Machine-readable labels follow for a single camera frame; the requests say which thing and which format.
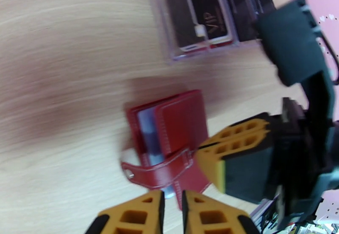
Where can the white-edged card stack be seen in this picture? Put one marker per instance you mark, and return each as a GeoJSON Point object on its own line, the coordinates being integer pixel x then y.
{"type": "Point", "coordinates": [206, 10]}

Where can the clear acrylic card box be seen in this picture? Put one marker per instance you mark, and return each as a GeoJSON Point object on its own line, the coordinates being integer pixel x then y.
{"type": "Point", "coordinates": [156, 2]}

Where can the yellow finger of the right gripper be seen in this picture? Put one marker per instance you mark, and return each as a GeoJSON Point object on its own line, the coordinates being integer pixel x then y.
{"type": "Point", "coordinates": [238, 131]}
{"type": "Point", "coordinates": [212, 167]}

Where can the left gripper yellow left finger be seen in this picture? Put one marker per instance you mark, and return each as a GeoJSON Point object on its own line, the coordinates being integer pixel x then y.
{"type": "Point", "coordinates": [127, 220]}

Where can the red leather card holder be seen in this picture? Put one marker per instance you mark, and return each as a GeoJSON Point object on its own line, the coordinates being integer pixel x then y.
{"type": "Point", "coordinates": [182, 124]}

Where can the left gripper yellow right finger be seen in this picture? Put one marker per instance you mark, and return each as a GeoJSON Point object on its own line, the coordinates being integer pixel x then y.
{"type": "Point", "coordinates": [217, 220]}

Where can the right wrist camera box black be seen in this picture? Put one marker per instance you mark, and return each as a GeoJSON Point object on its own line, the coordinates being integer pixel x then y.
{"type": "Point", "coordinates": [288, 42]}

